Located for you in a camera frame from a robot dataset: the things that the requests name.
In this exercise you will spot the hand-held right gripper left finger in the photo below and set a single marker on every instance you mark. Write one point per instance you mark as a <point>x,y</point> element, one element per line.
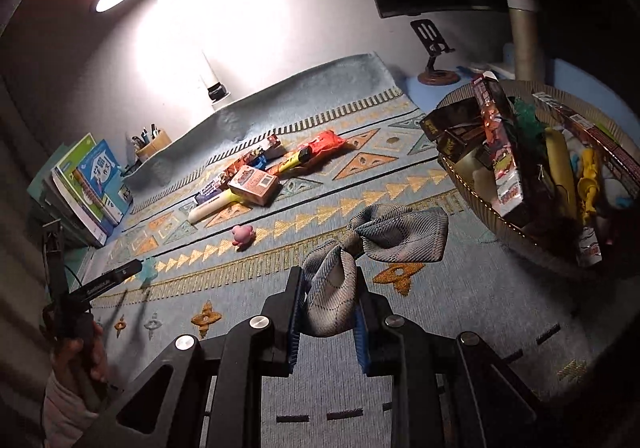
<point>296,313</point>

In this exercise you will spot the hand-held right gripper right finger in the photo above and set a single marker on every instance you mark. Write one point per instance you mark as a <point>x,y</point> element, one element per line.
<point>362,340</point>

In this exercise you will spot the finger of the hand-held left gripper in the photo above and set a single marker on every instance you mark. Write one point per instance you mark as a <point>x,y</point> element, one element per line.
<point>120,273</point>

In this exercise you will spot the grey plaid cloth bow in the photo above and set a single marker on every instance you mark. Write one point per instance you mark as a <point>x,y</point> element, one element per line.
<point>400,233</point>

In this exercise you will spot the red snack packet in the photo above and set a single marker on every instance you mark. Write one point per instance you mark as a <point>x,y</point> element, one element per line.
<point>322,145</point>

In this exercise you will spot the round woven basket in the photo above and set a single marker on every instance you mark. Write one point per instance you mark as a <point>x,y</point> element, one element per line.
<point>500,228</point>

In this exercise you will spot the person's left forearm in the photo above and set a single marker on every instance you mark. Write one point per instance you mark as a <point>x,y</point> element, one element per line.
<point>60,410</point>

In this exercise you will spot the person's left hand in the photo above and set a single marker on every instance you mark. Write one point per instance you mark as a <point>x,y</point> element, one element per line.
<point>80,363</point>

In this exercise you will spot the blue patterned table mat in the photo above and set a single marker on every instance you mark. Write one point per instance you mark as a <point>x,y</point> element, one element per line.
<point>450,308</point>

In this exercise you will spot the pink round toy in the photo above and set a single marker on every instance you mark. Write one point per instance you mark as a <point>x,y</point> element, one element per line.
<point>243,235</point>

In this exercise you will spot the blue cover book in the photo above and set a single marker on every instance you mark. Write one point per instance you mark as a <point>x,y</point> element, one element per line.
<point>102,177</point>

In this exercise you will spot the stack of books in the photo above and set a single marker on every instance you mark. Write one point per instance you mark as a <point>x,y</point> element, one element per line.
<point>70,177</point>

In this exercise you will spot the white tube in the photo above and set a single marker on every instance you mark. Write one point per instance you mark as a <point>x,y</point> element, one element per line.
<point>210,209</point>

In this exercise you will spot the purple white packet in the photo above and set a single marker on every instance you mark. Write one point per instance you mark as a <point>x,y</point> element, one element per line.
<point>210,188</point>

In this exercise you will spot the cardboard pen holder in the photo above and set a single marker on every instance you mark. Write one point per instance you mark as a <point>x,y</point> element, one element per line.
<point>155,147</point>

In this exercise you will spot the pink brown small box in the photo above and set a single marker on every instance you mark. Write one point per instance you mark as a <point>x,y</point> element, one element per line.
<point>252,183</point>

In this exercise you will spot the pens in holder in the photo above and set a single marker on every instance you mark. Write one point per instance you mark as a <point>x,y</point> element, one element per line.
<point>145,133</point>

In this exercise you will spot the orange brown snack wrapper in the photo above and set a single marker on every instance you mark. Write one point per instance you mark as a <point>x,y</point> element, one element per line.
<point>250,152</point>

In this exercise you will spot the dark brown snack box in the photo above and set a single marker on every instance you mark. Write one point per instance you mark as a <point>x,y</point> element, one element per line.
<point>450,115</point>
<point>462,142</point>

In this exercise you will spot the printed long snack box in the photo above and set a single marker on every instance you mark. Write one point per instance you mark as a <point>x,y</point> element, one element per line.
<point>590,127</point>
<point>500,147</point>

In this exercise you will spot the small red white packet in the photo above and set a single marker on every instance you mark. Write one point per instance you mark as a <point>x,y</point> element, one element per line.
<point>590,245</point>

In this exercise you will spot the blue desk pad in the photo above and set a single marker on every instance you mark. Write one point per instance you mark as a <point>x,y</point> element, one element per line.
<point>415,92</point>

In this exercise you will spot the yellow soft tube toy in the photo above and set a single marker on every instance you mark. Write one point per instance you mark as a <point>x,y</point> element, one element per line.
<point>560,162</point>

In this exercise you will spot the green plastic toy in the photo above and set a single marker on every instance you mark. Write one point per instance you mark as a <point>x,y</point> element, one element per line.
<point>527,122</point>

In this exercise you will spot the yellow figure toy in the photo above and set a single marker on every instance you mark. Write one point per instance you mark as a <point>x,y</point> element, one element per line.
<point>590,177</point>

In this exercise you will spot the black phone stand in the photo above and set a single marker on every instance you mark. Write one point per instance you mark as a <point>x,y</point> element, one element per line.
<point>430,40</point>

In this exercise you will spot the grey cardboard tube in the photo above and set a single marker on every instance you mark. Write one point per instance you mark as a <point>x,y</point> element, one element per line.
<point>525,37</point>

